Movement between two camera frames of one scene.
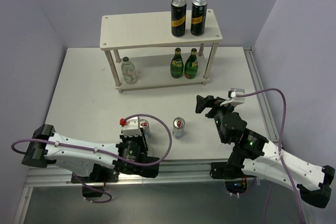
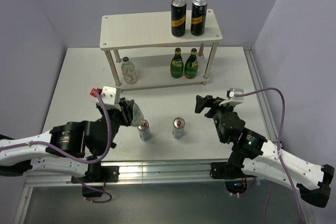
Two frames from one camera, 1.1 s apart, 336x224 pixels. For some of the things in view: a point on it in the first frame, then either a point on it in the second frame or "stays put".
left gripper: (142, 139) -> (126, 113)
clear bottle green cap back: (128, 71) stays put
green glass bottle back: (191, 65) stays put
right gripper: (202, 102) stays put
